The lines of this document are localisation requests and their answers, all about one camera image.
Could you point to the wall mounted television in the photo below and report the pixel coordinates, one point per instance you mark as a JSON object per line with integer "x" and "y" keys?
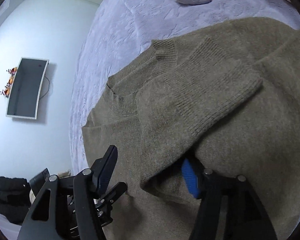
{"x": 26, "y": 88}

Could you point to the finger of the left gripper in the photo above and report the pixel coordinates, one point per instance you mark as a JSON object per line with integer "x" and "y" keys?
{"x": 113, "y": 195}

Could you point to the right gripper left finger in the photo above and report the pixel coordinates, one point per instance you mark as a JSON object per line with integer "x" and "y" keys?
{"x": 49, "y": 217}

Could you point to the black clothing pile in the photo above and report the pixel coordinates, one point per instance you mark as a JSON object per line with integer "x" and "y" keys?
{"x": 14, "y": 199}

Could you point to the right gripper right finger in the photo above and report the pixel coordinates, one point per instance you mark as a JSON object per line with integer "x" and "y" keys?
{"x": 229, "y": 206}

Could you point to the olive knit sweater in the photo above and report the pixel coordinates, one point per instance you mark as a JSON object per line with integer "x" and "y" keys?
{"x": 228, "y": 94}

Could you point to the white embossed bedspread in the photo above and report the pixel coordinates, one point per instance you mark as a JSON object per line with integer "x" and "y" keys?
{"x": 122, "y": 29}

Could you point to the orange flower wall decoration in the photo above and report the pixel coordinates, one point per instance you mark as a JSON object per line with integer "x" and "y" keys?
{"x": 7, "y": 89}

